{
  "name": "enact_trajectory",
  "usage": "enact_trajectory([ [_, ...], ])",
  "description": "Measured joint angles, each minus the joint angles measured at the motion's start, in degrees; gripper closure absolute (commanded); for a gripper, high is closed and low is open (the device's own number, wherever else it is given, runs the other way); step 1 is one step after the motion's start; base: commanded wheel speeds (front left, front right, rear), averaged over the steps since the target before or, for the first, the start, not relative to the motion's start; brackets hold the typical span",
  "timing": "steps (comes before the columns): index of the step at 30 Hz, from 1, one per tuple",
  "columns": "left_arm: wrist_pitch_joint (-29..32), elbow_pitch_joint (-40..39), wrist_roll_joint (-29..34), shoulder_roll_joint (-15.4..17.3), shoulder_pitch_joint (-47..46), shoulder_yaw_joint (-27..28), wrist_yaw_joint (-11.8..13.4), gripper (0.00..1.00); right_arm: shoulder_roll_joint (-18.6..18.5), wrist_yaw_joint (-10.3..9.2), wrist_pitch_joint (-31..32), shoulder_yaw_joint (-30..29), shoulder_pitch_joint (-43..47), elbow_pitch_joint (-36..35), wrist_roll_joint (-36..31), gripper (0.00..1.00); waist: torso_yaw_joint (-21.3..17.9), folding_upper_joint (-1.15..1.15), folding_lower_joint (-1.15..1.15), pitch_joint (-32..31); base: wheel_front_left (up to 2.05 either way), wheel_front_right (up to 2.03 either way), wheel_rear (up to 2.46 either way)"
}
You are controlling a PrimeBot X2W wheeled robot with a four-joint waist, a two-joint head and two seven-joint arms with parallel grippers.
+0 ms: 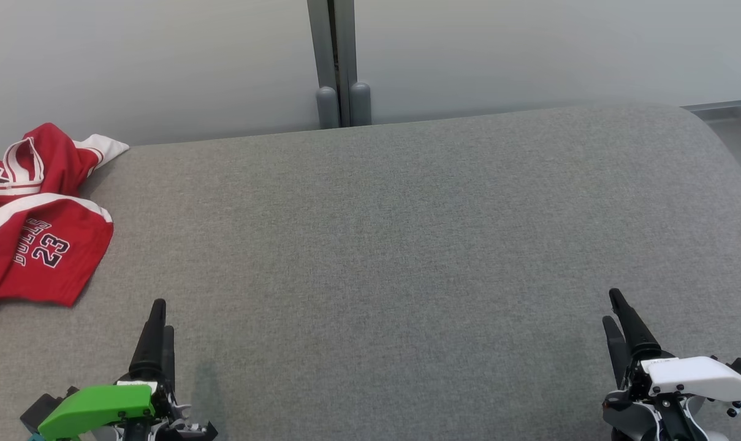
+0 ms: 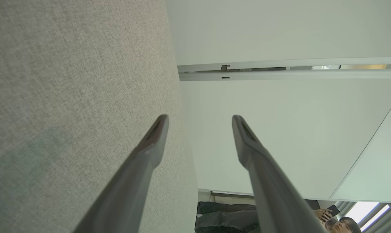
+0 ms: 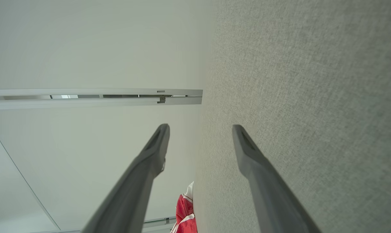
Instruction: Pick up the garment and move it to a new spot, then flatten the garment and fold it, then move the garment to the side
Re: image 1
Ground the grey fabric sofa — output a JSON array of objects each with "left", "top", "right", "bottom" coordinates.
[{"left": 0, "top": 103, "right": 741, "bottom": 441}]

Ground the grey metal partition post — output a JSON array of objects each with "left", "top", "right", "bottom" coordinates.
[{"left": 307, "top": 0, "right": 359, "bottom": 128}]

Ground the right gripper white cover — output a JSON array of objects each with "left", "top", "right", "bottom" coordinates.
[{"left": 602, "top": 288, "right": 741, "bottom": 441}]

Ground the red white basketball jersey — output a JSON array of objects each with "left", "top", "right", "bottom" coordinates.
[{"left": 0, "top": 122, "right": 130, "bottom": 310}]

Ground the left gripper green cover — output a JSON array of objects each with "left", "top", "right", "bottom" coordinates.
[{"left": 38, "top": 298, "right": 218, "bottom": 441}]

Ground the grey metal floor rail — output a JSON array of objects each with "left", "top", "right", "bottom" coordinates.
[{"left": 682, "top": 92, "right": 741, "bottom": 124}]

